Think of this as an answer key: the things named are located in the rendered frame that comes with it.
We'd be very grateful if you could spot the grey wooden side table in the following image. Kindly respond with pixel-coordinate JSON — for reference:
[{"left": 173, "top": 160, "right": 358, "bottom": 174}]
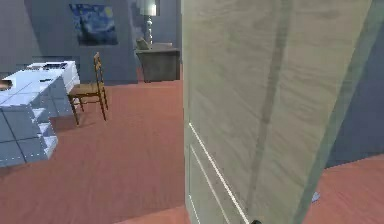
[{"left": 134, "top": 42, "right": 181, "bottom": 83}]

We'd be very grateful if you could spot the pale wooden room door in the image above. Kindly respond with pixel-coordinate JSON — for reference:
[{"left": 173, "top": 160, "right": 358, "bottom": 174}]
[{"left": 181, "top": 0, "right": 384, "bottom": 224}]

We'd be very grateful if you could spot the grey box on table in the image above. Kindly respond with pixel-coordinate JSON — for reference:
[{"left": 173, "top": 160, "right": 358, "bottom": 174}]
[{"left": 136, "top": 37, "right": 151, "bottom": 51}]

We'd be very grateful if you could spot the brown wooden chair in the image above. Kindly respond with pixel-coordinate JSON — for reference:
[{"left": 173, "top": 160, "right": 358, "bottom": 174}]
[{"left": 67, "top": 51, "right": 109, "bottom": 126}]

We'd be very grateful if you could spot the silver table lamp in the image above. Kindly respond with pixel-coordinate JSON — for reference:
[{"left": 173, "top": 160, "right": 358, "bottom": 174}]
[{"left": 135, "top": 0, "right": 160, "bottom": 46}]

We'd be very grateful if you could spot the blue starry framed painting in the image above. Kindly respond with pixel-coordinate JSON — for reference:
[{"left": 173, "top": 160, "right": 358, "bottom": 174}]
[{"left": 68, "top": 3, "right": 119, "bottom": 47}]

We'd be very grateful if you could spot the white kitchen cabinet unit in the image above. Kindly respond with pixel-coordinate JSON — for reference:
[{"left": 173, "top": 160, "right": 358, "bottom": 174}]
[{"left": 25, "top": 60, "right": 81, "bottom": 94}]

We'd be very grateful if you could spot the white tiled kitchen counter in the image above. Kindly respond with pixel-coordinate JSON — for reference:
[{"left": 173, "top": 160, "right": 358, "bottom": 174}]
[{"left": 0, "top": 69, "right": 66, "bottom": 168}]

